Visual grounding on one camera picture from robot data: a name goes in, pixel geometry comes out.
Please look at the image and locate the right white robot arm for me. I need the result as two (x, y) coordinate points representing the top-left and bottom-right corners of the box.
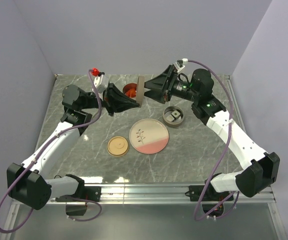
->
(144, 65), (280, 200)

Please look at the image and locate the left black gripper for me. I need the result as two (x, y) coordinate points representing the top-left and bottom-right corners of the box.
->
(81, 81), (140, 117)

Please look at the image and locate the tan round lid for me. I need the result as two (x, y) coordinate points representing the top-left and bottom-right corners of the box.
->
(107, 136), (129, 157)

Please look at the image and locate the sushi roll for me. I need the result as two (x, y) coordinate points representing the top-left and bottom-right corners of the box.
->
(171, 110), (181, 120)
(165, 114), (175, 122)

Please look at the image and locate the round metal tin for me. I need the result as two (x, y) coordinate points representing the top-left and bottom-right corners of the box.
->
(122, 83), (137, 100)
(162, 106), (185, 128)

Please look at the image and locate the aluminium rail frame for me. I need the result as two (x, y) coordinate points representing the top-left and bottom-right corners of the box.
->
(0, 182), (287, 240)

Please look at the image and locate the pink white round plate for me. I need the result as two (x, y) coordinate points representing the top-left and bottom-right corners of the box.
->
(129, 118), (169, 155)

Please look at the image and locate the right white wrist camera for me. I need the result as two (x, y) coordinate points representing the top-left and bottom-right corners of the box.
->
(173, 58), (189, 73)

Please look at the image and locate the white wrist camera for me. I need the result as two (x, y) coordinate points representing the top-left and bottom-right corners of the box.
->
(93, 74), (109, 94)
(173, 58), (189, 73)

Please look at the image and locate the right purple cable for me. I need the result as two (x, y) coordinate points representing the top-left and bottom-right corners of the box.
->
(186, 59), (240, 221)

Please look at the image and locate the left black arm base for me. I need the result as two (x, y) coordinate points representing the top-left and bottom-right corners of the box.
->
(55, 186), (103, 222)

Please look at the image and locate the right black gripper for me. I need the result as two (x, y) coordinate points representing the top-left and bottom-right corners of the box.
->
(141, 65), (199, 105)

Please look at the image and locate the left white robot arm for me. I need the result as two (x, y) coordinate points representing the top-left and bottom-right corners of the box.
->
(6, 83), (140, 210)

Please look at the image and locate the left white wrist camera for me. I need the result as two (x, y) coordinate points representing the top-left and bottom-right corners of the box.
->
(93, 74), (109, 94)

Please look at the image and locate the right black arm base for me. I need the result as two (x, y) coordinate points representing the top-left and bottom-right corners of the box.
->
(185, 185), (230, 218)

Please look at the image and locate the dark brown round lid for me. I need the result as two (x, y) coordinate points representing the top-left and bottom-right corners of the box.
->
(135, 75), (145, 107)

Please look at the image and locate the red sausage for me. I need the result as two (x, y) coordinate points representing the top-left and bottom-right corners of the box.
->
(125, 88), (137, 99)

